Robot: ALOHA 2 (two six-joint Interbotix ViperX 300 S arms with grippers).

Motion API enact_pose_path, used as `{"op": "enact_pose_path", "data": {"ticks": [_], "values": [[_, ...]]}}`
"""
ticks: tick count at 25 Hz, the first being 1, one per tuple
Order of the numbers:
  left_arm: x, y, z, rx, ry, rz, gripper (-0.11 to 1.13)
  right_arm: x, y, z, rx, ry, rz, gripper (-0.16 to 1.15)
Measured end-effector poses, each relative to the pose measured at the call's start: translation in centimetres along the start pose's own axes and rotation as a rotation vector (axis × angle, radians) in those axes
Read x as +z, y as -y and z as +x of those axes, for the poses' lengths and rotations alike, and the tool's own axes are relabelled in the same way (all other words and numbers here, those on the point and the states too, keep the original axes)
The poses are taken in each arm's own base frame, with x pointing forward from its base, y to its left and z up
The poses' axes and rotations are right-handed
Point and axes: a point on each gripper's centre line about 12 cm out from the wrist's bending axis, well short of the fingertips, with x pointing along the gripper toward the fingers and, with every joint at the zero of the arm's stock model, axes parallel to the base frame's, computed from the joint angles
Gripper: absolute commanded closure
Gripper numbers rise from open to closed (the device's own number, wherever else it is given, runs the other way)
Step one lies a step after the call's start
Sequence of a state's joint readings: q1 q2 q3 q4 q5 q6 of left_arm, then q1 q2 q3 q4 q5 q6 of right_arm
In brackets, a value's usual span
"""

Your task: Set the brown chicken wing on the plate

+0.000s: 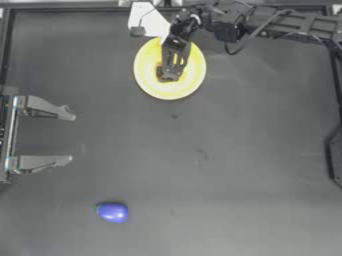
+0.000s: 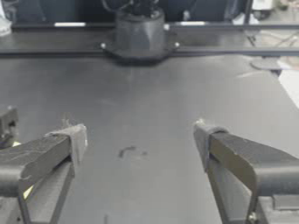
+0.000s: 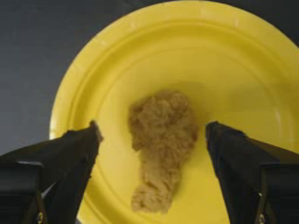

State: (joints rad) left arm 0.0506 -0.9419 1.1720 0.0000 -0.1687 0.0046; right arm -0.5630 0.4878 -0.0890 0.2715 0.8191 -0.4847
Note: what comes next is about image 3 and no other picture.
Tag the brown toy chicken wing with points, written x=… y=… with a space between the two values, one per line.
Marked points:
x=163 y=131

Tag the yellow round plate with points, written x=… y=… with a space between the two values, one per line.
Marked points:
x=175 y=58

